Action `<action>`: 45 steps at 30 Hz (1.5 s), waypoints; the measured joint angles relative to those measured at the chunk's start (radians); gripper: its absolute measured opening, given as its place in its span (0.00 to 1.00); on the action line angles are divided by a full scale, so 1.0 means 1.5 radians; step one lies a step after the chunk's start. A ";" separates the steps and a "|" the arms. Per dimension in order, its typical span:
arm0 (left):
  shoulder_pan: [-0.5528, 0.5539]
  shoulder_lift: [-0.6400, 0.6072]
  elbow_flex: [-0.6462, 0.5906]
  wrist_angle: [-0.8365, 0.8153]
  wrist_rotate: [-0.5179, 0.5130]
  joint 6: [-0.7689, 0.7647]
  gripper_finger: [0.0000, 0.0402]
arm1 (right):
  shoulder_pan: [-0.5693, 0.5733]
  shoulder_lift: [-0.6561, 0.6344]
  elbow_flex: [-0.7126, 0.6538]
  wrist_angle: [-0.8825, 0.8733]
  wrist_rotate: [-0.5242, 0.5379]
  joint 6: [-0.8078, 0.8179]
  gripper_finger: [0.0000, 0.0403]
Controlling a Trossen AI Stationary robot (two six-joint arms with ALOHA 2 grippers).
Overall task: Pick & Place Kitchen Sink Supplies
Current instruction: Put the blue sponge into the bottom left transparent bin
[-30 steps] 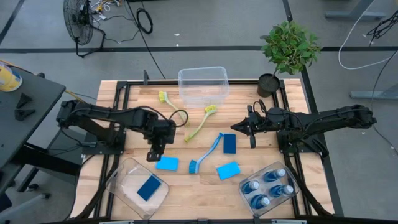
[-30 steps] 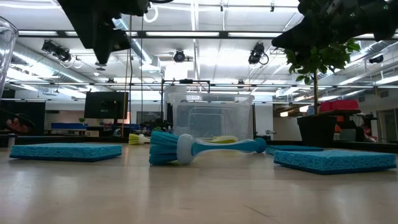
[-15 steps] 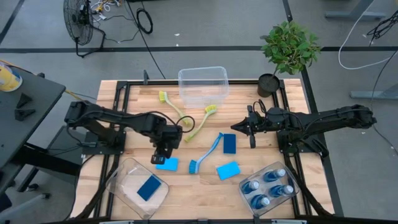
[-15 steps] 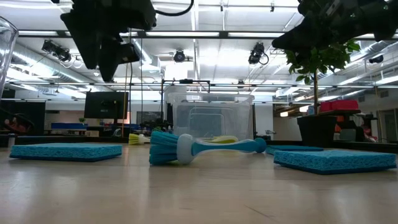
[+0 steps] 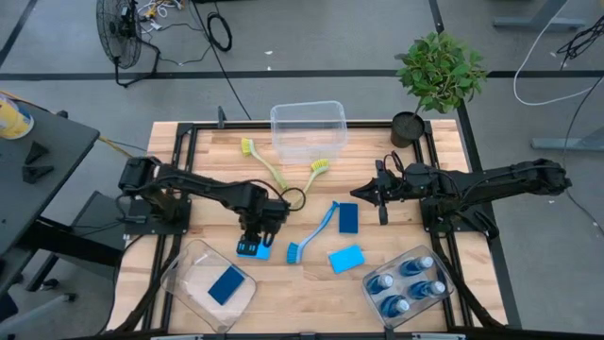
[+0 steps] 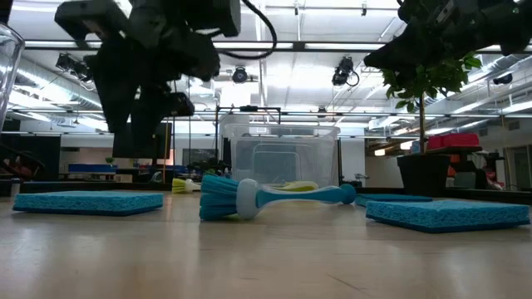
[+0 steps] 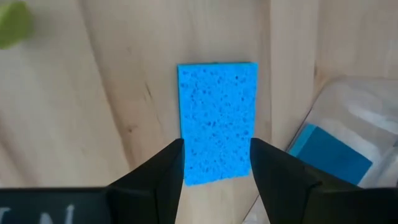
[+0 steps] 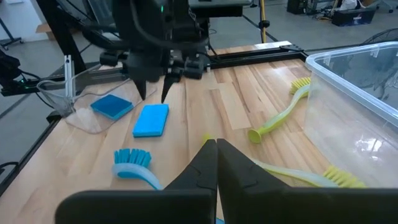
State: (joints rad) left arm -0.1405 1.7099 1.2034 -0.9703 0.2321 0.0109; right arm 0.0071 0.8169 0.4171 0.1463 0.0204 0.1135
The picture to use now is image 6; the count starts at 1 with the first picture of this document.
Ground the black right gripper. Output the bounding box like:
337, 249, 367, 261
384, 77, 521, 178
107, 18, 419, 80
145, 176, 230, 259
363, 0, 532, 81

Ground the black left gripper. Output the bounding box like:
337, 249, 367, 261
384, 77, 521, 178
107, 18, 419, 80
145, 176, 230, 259
85, 0, 243, 139

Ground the yellow-green dish brush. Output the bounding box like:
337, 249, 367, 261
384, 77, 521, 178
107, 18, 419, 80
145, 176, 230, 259
171, 177, 203, 194
269, 180, 320, 193

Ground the blue scrub sponge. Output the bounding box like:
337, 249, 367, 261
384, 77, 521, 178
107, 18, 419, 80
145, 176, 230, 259
365, 199, 532, 234
354, 193, 434, 208
12, 189, 165, 217

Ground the blue dish brush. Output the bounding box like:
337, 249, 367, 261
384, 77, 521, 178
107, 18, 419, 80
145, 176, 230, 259
198, 174, 357, 221

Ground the green leafy plant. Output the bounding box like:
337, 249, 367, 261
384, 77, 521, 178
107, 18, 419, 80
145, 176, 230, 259
380, 51, 483, 154

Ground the black monitor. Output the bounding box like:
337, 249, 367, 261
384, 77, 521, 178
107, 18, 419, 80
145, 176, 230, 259
111, 121, 173, 159

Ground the black ceiling spotlight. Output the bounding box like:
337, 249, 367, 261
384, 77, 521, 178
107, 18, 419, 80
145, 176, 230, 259
55, 52, 95, 84
492, 72, 515, 86
331, 56, 361, 88
231, 66, 249, 85

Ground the blue cabinet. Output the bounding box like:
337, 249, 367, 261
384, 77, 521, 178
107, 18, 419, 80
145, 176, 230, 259
68, 163, 117, 174

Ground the red storage box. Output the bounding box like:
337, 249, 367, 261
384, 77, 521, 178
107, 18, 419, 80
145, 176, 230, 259
426, 132, 480, 151

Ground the black plant pot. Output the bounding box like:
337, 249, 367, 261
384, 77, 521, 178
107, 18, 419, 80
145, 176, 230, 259
396, 153, 452, 198

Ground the deep clear plastic bin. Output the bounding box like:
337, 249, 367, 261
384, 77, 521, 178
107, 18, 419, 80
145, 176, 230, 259
222, 123, 342, 189

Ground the black hanging cable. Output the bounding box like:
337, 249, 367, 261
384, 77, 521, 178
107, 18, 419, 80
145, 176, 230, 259
188, 78, 194, 179

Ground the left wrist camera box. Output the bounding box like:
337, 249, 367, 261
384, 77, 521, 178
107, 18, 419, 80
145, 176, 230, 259
53, 0, 131, 42

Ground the black ceiling light rail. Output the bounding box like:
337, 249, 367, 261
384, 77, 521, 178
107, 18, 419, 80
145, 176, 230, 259
22, 39, 532, 54

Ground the black gantry frame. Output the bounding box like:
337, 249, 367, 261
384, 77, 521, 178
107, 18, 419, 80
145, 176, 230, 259
214, 105, 283, 175

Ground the black aluminium table frame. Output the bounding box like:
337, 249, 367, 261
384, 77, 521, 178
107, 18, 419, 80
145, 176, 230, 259
0, 178, 532, 205

